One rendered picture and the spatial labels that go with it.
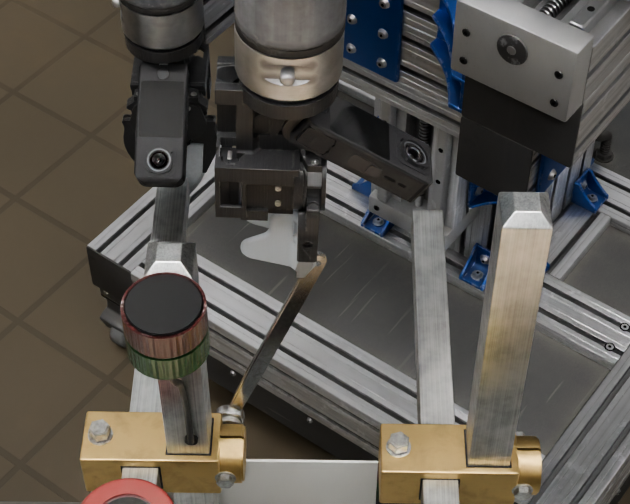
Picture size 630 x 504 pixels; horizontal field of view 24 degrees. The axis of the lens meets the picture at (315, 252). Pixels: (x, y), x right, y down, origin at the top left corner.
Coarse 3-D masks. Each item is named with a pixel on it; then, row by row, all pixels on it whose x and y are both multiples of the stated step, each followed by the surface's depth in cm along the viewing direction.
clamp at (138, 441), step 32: (96, 416) 123; (128, 416) 123; (160, 416) 123; (96, 448) 121; (128, 448) 121; (160, 448) 121; (224, 448) 121; (96, 480) 123; (160, 480) 122; (192, 480) 122; (224, 480) 121
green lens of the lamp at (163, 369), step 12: (132, 348) 102; (204, 348) 103; (132, 360) 103; (144, 360) 102; (156, 360) 101; (168, 360) 101; (180, 360) 102; (192, 360) 102; (204, 360) 104; (144, 372) 103; (156, 372) 102; (168, 372) 102; (180, 372) 103; (192, 372) 103
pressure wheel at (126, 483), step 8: (120, 480) 115; (128, 480) 115; (136, 480) 115; (144, 480) 115; (96, 488) 114; (104, 488) 114; (112, 488) 114; (120, 488) 114; (128, 488) 114; (136, 488) 114; (144, 488) 114; (152, 488) 114; (160, 488) 114; (88, 496) 114; (96, 496) 114; (104, 496) 114; (112, 496) 114; (120, 496) 114; (128, 496) 114; (136, 496) 114; (144, 496) 114; (152, 496) 114; (160, 496) 114; (168, 496) 114
